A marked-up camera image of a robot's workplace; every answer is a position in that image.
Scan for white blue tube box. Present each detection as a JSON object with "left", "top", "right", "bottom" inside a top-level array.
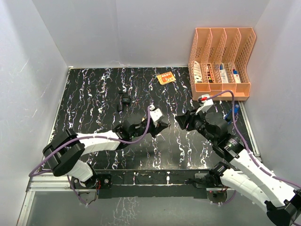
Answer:
[{"left": 219, "top": 63, "right": 229, "bottom": 83}]

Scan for red black marker items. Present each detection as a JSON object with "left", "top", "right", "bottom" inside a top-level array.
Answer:
[{"left": 206, "top": 64, "right": 214, "bottom": 83}]

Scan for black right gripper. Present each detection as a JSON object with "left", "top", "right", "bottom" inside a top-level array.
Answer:
[{"left": 175, "top": 106, "right": 216, "bottom": 144}]

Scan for black padlock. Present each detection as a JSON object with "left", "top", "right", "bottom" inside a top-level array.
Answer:
[{"left": 117, "top": 90, "right": 131, "bottom": 112}]

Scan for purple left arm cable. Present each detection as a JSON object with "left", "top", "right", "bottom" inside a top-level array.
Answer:
[{"left": 28, "top": 105, "right": 152, "bottom": 178}]

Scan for orange plastic file organizer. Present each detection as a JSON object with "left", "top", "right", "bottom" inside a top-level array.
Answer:
[{"left": 188, "top": 27, "right": 256, "bottom": 101}]

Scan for white box in organizer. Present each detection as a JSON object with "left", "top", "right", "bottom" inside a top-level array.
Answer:
[{"left": 193, "top": 61, "right": 203, "bottom": 83}]

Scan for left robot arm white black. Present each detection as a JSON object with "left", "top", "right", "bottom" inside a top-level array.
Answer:
[{"left": 42, "top": 109, "right": 169, "bottom": 188}]

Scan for blue stapler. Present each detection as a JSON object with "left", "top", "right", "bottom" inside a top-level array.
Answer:
[{"left": 224, "top": 104, "right": 240, "bottom": 124}]

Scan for orange card pack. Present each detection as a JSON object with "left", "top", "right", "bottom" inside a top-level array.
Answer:
[{"left": 157, "top": 72, "right": 176, "bottom": 85}]

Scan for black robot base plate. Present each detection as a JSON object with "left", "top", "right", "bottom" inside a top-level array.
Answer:
[{"left": 70, "top": 169, "right": 233, "bottom": 200}]

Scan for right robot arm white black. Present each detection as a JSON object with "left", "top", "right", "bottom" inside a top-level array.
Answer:
[{"left": 175, "top": 109, "right": 301, "bottom": 226}]

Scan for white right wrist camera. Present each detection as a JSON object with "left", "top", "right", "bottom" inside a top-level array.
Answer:
[{"left": 196, "top": 94, "right": 214, "bottom": 114}]

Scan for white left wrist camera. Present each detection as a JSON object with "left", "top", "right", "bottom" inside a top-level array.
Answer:
[{"left": 149, "top": 105, "right": 164, "bottom": 127}]

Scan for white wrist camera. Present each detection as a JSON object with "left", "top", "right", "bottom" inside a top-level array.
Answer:
[
  {"left": 149, "top": 105, "right": 164, "bottom": 127},
  {"left": 196, "top": 94, "right": 214, "bottom": 114}
]

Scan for blue red white box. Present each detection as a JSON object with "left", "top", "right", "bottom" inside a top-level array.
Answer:
[{"left": 233, "top": 69, "right": 241, "bottom": 83}]

